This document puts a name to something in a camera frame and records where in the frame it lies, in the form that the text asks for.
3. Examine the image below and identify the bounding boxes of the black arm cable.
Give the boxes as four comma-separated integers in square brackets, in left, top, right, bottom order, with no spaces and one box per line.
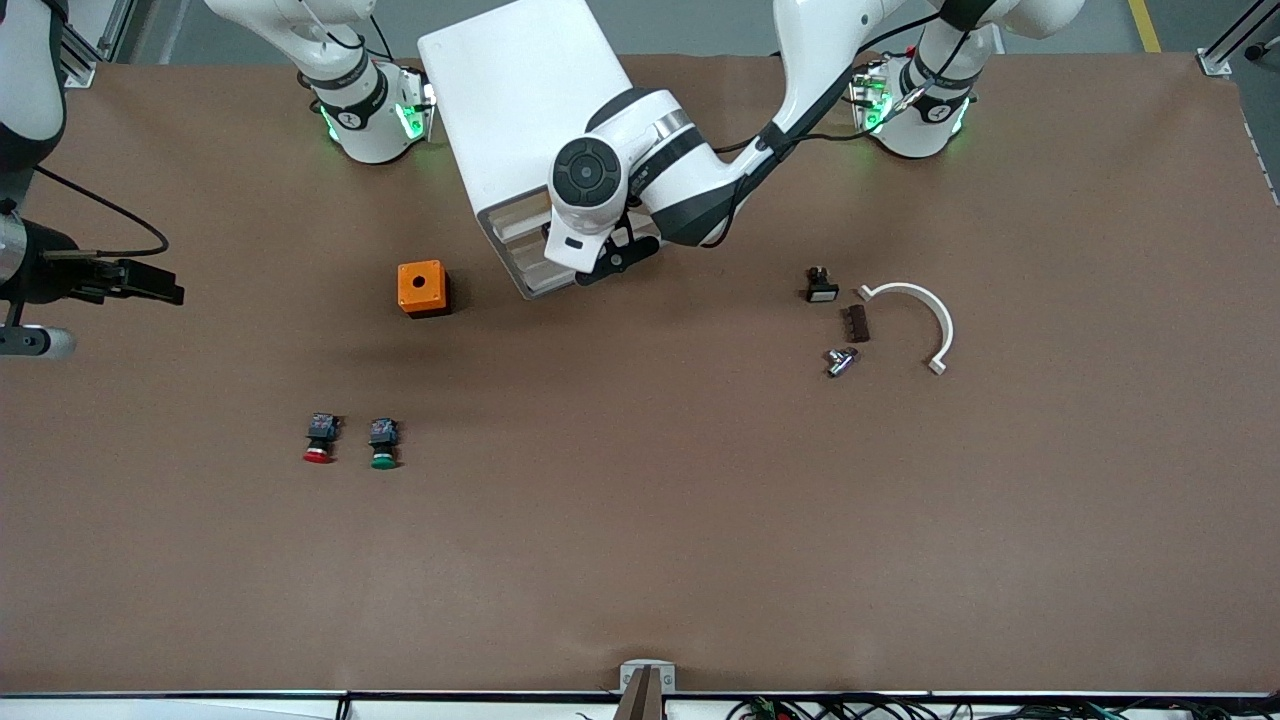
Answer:
[712,10,946,161]
[35,165,171,259]

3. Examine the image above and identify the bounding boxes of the green mushroom push button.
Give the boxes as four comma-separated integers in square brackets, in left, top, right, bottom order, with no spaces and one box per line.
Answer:
[367,417,402,470]

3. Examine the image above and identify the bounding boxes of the white curved plastic bracket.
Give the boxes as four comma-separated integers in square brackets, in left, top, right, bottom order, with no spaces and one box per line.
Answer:
[857,282,955,376]

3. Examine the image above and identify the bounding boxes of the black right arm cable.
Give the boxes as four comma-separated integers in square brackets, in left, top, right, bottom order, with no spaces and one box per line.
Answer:
[35,165,171,259]

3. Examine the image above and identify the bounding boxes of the aluminium frame profile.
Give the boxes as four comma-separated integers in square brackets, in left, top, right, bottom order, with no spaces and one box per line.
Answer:
[60,0,136,89]
[1198,0,1280,79]

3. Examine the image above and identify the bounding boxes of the white table edge rail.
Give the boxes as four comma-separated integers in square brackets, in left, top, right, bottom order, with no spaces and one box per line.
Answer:
[0,688,1280,720]

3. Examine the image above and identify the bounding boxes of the orange button enclosure box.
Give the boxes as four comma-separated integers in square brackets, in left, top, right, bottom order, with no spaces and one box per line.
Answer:
[397,260,452,319]

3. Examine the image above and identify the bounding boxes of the tangled black cables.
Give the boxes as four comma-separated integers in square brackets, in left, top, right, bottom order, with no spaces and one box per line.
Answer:
[725,693,1280,720]

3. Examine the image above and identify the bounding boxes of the red mushroom push button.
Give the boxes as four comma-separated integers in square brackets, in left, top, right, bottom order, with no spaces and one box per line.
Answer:
[302,412,343,464]

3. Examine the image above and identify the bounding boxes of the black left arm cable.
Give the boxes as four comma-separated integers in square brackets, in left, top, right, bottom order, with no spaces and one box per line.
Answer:
[712,10,946,161]

